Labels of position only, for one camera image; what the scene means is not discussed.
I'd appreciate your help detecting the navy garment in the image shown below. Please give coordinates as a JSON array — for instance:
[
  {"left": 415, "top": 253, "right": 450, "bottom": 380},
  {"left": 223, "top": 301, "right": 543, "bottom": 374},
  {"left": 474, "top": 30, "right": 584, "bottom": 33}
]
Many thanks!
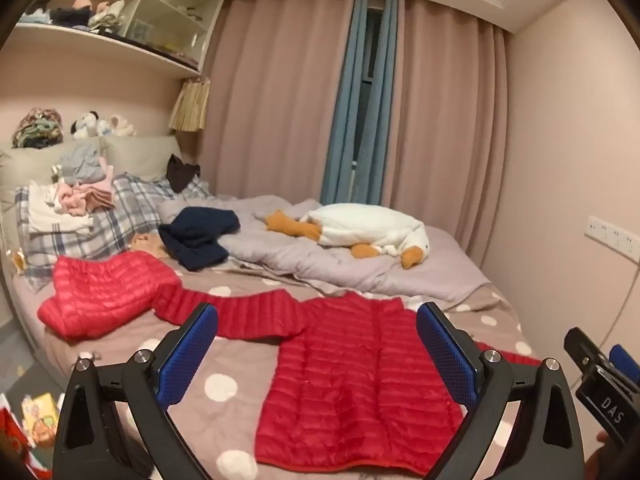
[{"left": 159, "top": 206, "right": 242, "bottom": 272}]

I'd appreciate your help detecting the colourful picture box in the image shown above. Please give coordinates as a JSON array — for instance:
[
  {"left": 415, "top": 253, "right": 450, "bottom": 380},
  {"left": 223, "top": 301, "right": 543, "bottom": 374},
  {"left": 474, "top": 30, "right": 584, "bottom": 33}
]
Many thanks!
[{"left": 22, "top": 392, "right": 61, "bottom": 446}]

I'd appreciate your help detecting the dark window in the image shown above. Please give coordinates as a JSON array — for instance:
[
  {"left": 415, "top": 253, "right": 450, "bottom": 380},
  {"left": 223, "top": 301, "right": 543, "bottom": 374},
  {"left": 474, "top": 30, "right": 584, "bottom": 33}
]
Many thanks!
[{"left": 356, "top": 7, "right": 385, "bottom": 163}]

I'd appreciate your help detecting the pink curtain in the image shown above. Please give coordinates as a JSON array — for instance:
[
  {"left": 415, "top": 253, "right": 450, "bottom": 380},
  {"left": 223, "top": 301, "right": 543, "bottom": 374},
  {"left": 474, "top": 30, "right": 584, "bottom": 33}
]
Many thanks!
[
  {"left": 380, "top": 0, "right": 511, "bottom": 266},
  {"left": 197, "top": 0, "right": 358, "bottom": 201}
]

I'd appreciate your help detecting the white wall shelf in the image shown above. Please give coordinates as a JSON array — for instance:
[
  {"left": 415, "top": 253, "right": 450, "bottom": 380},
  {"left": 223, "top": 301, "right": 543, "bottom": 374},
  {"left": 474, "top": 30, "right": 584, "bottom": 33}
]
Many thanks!
[{"left": 0, "top": 0, "right": 226, "bottom": 78}]

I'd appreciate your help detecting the white goose plush toy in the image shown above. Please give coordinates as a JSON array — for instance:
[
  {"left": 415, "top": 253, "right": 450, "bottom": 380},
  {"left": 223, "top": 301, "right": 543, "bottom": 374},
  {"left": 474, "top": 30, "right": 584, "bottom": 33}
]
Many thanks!
[{"left": 264, "top": 203, "right": 432, "bottom": 270}]

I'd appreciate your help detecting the polka-dot bed sheet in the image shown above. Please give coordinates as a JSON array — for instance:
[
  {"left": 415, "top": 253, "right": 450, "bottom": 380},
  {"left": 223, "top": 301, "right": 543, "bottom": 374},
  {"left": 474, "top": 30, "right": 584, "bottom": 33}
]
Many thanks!
[{"left": 10, "top": 255, "right": 546, "bottom": 480}]

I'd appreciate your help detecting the grey duvet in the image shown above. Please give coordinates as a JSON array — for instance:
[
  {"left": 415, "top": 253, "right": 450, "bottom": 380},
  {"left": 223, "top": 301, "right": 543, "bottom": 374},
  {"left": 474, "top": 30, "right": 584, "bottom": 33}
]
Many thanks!
[{"left": 157, "top": 195, "right": 493, "bottom": 311}]

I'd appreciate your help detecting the red box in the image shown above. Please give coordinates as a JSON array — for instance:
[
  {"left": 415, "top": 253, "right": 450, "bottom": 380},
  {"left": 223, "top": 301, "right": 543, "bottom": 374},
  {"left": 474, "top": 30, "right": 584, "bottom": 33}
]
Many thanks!
[{"left": 0, "top": 407, "right": 31, "bottom": 466}]

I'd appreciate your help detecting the white plush bear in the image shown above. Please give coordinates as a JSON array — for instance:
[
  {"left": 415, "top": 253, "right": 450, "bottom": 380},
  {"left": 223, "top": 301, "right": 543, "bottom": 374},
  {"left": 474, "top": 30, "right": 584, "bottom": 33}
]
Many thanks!
[{"left": 102, "top": 114, "right": 137, "bottom": 138}]

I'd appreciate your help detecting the white garment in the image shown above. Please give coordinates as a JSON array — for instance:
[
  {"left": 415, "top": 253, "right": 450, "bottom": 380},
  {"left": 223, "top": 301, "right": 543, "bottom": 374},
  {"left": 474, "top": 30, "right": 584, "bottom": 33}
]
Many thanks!
[{"left": 27, "top": 182, "right": 93, "bottom": 236}]

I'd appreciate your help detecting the pink garment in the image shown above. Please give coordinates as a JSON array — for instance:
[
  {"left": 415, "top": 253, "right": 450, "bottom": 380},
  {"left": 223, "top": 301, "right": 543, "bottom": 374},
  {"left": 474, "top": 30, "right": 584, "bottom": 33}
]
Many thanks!
[{"left": 54, "top": 157, "right": 117, "bottom": 216}]

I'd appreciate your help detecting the mixed small clothes pile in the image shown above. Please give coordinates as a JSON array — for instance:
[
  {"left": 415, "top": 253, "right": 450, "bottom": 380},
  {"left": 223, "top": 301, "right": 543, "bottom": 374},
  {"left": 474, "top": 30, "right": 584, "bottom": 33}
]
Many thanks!
[{"left": 20, "top": 0, "right": 126, "bottom": 36}]

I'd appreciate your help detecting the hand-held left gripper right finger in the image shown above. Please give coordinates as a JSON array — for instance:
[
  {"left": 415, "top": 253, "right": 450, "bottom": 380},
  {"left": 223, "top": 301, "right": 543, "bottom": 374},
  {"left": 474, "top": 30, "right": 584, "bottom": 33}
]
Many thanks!
[{"left": 416, "top": 301, "right": 586, "bottom": 480}]

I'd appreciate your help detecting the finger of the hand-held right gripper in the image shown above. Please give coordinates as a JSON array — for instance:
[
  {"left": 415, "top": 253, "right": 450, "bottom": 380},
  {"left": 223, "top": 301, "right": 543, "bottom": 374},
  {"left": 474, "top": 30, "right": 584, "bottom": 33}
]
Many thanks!
[
  {"left": 564, "top": 327, "right": 611, "bottom": 376},
  {"left": 609, "top": 344, "right": 640, "bottom": 386}
]

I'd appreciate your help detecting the beige headboard cushion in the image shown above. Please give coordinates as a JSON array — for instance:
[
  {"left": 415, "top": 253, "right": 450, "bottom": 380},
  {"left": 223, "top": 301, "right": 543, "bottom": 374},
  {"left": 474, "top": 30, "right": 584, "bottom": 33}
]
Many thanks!
[
  {"left": 0, "top": 142, "right": 108, "bottom": 206},
  {"left": 102, "top": 135, "right": 181, "bottom": 183}
]

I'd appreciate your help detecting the plaid grey shirt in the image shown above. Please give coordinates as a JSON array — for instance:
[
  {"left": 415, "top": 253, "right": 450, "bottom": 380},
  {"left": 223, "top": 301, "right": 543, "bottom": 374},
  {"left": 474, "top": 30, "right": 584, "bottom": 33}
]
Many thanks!
[{"left": 15, "top": 185, "right": 151, "bottom": 293}]

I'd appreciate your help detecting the black garment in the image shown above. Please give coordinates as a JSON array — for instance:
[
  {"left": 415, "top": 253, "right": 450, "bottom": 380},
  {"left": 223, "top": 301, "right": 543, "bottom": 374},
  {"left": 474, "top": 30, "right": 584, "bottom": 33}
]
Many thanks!
[{"left": 166, "top": 154, "right": 201, "bottom": 193}]

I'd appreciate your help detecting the white cable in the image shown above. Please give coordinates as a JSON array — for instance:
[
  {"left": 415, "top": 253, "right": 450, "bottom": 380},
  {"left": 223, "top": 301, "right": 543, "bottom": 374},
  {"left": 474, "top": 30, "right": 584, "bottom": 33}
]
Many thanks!
[{"left": 595, "top": 262, "right": 640, "bottom": 346}]

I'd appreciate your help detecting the blue curtain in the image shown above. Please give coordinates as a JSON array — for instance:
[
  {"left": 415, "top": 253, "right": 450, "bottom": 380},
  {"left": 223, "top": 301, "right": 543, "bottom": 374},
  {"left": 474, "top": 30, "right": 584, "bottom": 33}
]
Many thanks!
[
  {"left": 320, "top": 0, "right": 371, "bottom": 206},
  {"left": 352, "top": 0, "right": 401, "bottom": 208}
]

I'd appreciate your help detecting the red down jacket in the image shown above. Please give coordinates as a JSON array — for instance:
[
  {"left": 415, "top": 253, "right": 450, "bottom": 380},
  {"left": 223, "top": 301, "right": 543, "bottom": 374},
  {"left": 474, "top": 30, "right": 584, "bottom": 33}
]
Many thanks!
[
  {"left": 37, "top": 250, "right": 181, "bottom": 343},
  {"left": 152, "top": 285, "right": 543, "bottom": 478}
]

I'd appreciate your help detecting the floral cloth bundle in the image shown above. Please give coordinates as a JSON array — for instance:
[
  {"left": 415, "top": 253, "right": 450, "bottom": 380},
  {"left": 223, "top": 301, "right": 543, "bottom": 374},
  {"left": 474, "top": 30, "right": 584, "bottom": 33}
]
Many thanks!
[{"left": 11, "top": 107, "right": 64, "bottom": 150}]

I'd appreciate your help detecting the peach cloth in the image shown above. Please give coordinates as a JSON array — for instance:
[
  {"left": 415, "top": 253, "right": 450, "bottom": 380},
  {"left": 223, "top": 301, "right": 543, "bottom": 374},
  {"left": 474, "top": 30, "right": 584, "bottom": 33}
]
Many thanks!
[{"left": 131, "top": 232, "right": 168, "bottom": 256}]

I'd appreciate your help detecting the black and white plush dog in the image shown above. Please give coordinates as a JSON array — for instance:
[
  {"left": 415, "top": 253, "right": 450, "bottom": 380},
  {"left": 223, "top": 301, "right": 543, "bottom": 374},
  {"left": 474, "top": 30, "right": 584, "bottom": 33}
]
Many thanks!
[{"left": 70, "top": 110, "right": 101, "bottom": 141}]

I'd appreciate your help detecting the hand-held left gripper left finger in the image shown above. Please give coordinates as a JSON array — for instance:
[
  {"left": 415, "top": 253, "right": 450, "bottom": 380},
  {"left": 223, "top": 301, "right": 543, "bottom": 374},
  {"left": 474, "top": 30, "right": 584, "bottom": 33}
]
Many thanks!
[{"left": 52, "top": 302, "right": 221, "bottom": 480}]

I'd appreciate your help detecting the grey garment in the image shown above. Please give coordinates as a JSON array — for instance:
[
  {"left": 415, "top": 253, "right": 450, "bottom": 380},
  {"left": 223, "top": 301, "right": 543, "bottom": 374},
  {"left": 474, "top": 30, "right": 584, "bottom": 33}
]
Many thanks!
[{"left": 52, "top": 142, "right": 108, "bottom": 186}]

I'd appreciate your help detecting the white wall socket strip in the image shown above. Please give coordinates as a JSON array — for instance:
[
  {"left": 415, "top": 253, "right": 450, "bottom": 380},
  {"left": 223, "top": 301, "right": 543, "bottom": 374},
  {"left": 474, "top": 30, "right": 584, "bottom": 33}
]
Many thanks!
[{"left": 585, "top": 215, "right": 640, "bottom": 263}]

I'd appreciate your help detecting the plaid pillow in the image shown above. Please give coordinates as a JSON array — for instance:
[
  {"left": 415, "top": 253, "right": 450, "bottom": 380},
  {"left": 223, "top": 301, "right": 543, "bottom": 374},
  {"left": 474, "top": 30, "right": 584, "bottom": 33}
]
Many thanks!
[{"left": 112, "top": 172, "right": 211, "bottom": 226}]

